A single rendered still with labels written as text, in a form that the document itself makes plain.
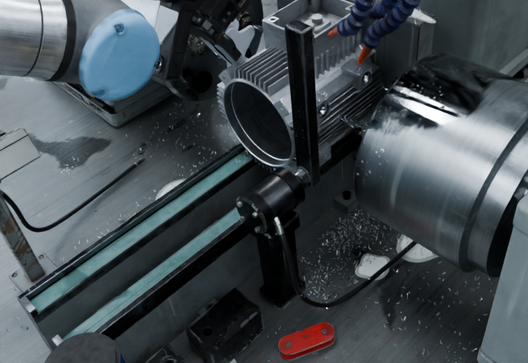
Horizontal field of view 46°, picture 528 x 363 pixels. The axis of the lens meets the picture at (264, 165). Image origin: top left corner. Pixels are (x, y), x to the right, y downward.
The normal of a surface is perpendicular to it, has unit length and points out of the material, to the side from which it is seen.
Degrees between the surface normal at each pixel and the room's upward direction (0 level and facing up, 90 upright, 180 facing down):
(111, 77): 96
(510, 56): 90
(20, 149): 57
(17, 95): 0
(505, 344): 90
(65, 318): 90
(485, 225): 73
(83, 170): 0
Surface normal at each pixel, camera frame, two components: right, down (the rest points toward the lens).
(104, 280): 0.69, 0.44
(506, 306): -0.72, 0.52
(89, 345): -0.10, -0.73
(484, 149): -0.50, -0.29
